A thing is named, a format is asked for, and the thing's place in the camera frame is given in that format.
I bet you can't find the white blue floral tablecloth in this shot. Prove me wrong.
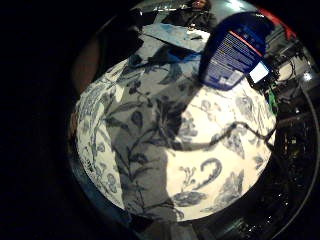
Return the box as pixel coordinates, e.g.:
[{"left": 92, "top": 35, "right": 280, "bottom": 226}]
[{"left": 68, "top": 33, "right": 278, "bottom": 223}]

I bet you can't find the blue cloth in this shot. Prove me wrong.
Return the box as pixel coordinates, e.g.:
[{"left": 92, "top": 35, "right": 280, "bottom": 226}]
[{"left": 141, "top": 22, "right": 212, "bottom": 53}]

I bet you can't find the blue bottle with printed label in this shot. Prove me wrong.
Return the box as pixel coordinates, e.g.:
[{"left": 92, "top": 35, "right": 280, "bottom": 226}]
[{"left": 199, "top": 11, "right": 278, "bottom": 92}]

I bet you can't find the black device with white panel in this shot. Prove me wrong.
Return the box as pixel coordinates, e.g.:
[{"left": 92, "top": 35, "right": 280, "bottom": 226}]
[{"left": 245, "top": 60, "right": 278, "bottom": 90}]

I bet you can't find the thin black cable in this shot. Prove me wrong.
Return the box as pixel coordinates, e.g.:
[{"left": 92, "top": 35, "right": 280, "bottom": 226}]
[{"left": 155, "top": 121, "right": 278, "bottom": 152}]

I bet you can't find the green strap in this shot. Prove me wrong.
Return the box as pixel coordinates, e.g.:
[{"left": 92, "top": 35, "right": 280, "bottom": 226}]
[{"left": 267, "top": 87, "right": 280, "bottom": 116}]

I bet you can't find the thick grey cable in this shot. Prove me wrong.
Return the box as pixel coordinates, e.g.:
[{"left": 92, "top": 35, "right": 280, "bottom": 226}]
[{"left": 275, "top": 75, "right": 320, "bottom": 240}]

